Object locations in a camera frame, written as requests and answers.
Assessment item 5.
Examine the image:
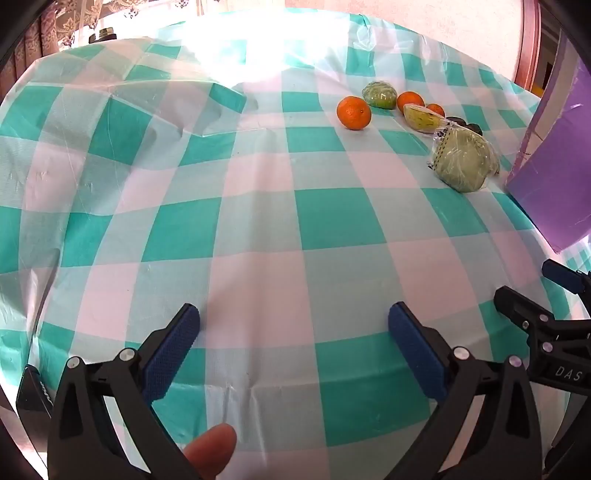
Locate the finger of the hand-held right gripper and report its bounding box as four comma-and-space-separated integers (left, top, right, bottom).
493, 286, 556, 357
542, 259, 591, 296

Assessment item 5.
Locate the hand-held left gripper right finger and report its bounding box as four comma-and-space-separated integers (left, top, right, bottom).
383, 301, 543, 480

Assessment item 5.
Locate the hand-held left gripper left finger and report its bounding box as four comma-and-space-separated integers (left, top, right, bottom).
48, 302, 204, 480

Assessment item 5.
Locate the purple cardboard box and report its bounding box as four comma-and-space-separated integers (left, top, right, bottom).
504, 34, 591, 254

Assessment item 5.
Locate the large green fruit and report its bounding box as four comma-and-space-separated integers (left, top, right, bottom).
427, 127, 502, 193

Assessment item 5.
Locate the dark brown fruit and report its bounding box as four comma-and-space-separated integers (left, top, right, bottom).
448, 116, 483, 136

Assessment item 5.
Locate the pale fruit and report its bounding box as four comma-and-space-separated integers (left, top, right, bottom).
403, 104, 446, 134

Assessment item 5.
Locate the large orange tangerine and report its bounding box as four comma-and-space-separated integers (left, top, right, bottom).
336, 96, 372, 131

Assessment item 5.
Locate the netted green fruit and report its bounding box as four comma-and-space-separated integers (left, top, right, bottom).
361, 80, 398, 110

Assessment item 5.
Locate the person's left hand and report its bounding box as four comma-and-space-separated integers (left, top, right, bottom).
184, 424, 238, 480

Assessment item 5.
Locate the teal checked tablecloth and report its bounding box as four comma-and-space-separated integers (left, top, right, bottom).
0, 9, 591, 480

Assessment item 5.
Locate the black case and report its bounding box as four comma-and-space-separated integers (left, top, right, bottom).
16, 364, 58, 421

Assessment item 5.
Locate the floral lace curtain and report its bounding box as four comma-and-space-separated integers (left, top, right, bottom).
9, 0, 167, 70

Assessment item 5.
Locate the red wooden door frame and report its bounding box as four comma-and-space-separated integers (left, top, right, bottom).
515, 0, 555, 93

